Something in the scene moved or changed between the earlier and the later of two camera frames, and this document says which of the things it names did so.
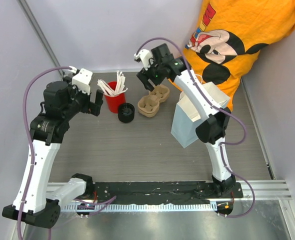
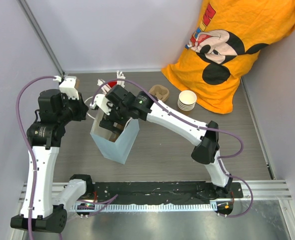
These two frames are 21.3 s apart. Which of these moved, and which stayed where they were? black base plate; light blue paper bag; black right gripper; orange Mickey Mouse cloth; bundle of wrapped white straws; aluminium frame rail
Moved: black right gripper; light blue paper bag
Stayed: orange Mickey Mouse cloth; bundle of wrapped white straws; aluminium frame rail; black base plate
